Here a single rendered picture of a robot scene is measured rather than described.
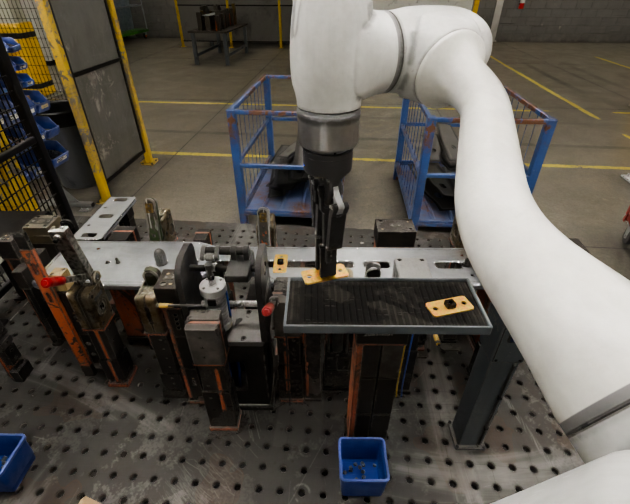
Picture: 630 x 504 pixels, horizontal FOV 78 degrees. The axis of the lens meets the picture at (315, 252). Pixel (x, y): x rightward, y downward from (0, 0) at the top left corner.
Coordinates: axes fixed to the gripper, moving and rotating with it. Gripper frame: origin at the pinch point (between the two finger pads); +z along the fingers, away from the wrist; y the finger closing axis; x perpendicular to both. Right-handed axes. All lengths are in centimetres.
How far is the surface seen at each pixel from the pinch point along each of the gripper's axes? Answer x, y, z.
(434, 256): -42, 24, 26
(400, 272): -21.3, 8.2, 15.0
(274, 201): -36, 229, 111
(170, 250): 31, 51, 26
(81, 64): 94, 328, 17
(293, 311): 6.8, -1.9, 9.9
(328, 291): -1.2, 1.5, 9.9
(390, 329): -8.3, -11.4, 9.9
